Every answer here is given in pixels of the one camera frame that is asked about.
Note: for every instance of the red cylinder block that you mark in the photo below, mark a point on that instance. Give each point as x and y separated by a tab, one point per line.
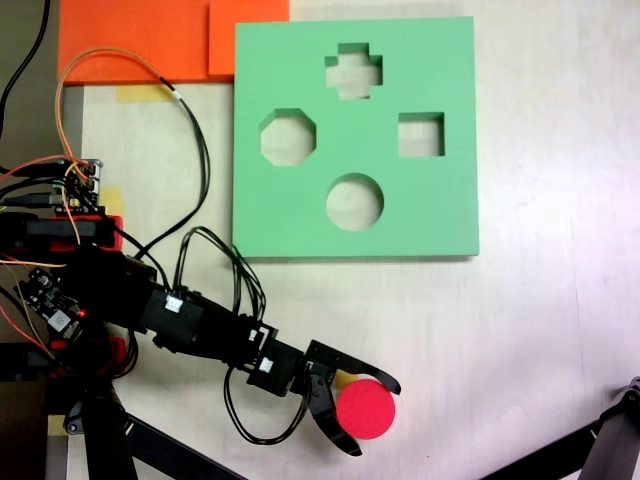
367	410

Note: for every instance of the yellow tape piece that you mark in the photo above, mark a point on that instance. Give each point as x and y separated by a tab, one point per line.
56	427
114	200
341	380
135	94

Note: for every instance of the green shape sorter board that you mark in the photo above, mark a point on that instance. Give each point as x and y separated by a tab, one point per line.
440	210

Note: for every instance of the notched black tripod leg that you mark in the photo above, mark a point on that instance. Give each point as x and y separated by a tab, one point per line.
615	440

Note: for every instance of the black circuit board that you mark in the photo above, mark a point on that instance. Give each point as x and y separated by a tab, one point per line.
45	295

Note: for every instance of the small circuit board with connectors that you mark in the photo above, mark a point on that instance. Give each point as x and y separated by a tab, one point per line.
80	197

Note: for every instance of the black table clamp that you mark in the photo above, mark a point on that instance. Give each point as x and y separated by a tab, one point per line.
20	362
50	229

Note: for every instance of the red base mount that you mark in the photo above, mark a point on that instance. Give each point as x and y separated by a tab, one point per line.
116	235
118	350

